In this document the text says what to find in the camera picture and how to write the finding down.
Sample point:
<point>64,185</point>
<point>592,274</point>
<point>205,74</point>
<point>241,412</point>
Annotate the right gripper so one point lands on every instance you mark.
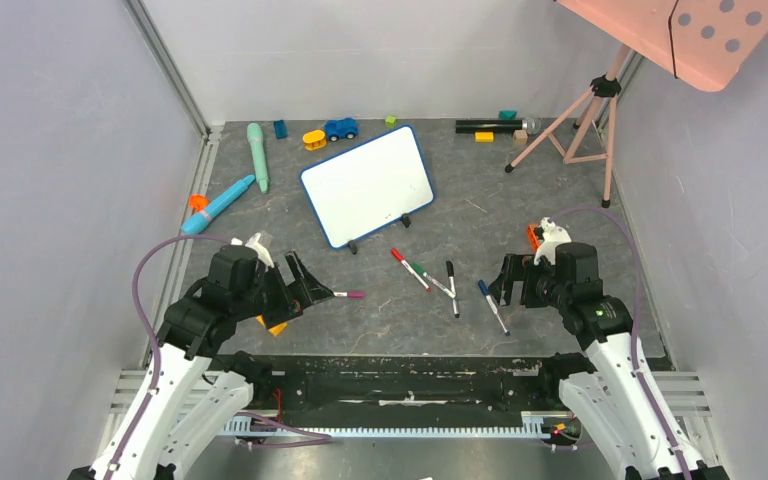
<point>524,283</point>

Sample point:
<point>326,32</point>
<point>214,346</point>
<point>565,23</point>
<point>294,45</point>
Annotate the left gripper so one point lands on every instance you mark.
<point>293,298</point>

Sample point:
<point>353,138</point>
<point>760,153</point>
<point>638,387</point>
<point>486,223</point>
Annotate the black whiteboard marker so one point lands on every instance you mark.
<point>452,286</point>

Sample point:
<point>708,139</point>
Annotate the blue framed whiteboard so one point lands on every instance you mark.
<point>367,187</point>

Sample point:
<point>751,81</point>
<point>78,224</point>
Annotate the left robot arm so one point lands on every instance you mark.
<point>156,439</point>

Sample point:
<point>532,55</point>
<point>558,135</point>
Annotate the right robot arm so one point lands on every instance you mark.
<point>608,385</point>

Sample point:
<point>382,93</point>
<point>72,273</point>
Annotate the blue whiteboard marker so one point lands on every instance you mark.
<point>493,306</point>

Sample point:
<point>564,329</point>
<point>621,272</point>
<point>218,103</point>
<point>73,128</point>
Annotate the pink whiteboard marker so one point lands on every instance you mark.
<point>349,294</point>

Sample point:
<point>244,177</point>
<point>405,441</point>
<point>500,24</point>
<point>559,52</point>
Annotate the red whiteboard marker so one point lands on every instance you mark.
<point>399,257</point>

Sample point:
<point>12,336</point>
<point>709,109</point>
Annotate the green whiteboard marker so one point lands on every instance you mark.
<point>429,278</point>

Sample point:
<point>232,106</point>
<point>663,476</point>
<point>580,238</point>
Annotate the orange lego brick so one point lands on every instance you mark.
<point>534,236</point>

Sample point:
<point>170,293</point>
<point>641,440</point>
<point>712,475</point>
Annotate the yellow wedge block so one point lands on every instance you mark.
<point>274,330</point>

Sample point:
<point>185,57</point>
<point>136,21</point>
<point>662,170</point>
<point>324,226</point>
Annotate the light blue toy tube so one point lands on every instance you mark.
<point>198,221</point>

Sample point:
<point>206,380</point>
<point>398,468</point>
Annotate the tan wooden cube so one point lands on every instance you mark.
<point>520,137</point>

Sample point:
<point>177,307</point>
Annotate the orange toy piece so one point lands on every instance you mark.
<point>198,202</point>

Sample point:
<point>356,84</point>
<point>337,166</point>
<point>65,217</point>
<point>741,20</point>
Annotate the yellow oval toy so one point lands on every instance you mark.
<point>314,140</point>

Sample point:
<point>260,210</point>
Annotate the black cylinder flashlight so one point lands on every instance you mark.
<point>530,125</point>

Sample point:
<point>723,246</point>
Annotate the dark blue block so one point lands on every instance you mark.
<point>280,129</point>

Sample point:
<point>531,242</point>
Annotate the blue toy car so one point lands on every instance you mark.
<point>346,128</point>

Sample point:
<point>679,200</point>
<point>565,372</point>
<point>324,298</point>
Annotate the mint green toy tube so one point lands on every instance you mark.
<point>255,137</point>

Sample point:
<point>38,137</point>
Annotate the pink tripod stand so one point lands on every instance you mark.
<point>602,91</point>

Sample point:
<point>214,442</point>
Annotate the pink perforated panel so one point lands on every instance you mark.
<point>701,42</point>

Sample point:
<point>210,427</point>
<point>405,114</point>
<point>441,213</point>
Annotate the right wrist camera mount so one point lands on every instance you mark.
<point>553,236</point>

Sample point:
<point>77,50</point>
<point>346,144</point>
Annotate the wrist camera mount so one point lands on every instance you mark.
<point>553,236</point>
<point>259,242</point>

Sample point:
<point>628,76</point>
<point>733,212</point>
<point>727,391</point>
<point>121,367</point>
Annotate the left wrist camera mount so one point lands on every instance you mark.
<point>259,242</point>

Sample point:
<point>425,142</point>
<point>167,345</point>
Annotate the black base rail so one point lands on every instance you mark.
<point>405,391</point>

